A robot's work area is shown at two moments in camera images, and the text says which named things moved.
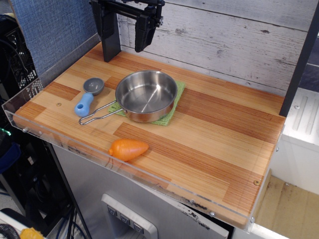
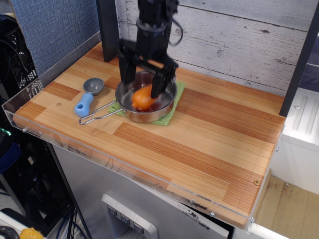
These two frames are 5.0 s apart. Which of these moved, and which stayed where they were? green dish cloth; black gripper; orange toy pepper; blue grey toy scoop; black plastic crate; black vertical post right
Moved: black gripper; orange toy pepper
Stayed: black plastic crate; green dish cloth; black vertical post right; blue grey toy scoop
